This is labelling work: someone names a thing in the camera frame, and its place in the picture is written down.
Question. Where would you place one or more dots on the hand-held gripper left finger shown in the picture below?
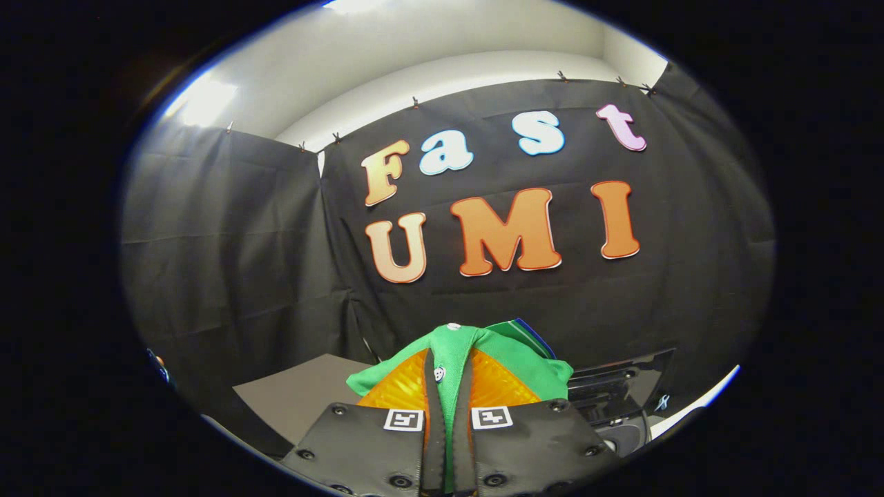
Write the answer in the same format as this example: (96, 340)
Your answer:
(434, 442)

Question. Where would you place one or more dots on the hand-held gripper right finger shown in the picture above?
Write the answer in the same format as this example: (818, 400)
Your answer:
(465, 449)

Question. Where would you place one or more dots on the black backdrop cloth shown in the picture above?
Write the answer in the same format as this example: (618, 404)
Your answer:
(242, 241)

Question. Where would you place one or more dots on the dark grey washing machine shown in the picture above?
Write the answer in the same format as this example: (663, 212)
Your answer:
(625, 438)

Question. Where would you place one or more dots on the light blue clip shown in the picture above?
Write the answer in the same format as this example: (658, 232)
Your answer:
(662, 402)

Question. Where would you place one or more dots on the white board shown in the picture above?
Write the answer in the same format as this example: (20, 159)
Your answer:
(697, 407)

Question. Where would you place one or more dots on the grey cabinet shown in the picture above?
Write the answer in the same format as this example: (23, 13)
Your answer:
(297, 397)

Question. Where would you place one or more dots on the green polo shirt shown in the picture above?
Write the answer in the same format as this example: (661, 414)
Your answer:
(456, 342)

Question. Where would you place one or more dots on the row of small cloth clips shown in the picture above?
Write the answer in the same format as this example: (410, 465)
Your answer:
(415, 102)

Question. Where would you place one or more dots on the dark washing machine lid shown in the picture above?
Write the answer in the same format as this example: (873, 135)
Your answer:
(621, 376)

